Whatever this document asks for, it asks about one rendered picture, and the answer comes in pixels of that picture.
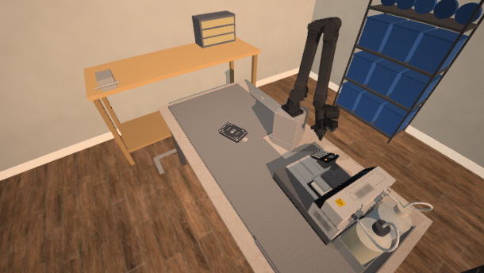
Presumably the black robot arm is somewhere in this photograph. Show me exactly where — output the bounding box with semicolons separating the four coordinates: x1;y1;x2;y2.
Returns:
282;17;342;133

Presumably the white multiwell plate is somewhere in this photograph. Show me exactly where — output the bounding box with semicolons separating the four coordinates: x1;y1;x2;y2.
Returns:
311;182;332;196

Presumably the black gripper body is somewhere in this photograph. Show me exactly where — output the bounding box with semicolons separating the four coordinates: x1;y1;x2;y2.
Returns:
310;118;328;133

